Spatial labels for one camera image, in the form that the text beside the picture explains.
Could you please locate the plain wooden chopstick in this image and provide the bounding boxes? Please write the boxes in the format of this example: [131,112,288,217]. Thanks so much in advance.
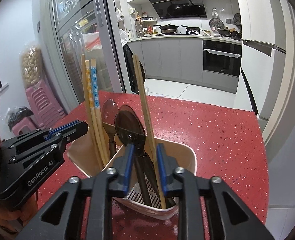
[81,54,103,170]
[132,54,167,209]

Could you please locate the dark spoon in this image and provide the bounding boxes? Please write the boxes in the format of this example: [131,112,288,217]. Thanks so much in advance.
[114,109,153,207]
[101,99,119,158]

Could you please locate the yellow patterned chopstick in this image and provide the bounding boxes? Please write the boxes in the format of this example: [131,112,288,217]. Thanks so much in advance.
[86,60,105,166]

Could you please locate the blue patterned chopstick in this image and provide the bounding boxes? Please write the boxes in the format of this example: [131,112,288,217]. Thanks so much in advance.
[90,59,109,165]

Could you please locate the pink plastic stools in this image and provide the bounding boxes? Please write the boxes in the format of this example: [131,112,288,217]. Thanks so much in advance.
[12,79,66,135]

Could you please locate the beige cutlery holder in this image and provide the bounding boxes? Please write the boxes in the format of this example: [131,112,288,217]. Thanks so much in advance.
[66,127,198,221]

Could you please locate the glass sliding door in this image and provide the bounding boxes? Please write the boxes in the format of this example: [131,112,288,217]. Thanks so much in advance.
[39,0,130,111]

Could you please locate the black built-in oven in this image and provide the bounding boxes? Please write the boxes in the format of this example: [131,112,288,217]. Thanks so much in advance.
[203,40,242,77]

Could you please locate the white refrigerator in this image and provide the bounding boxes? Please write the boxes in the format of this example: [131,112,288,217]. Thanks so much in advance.
[234,0,291,120]

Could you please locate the black wok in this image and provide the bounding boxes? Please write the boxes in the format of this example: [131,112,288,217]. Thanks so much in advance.
[154,24,178,35]

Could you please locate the black range hood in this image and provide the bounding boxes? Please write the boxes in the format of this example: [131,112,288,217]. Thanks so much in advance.
[149,0,207,20]

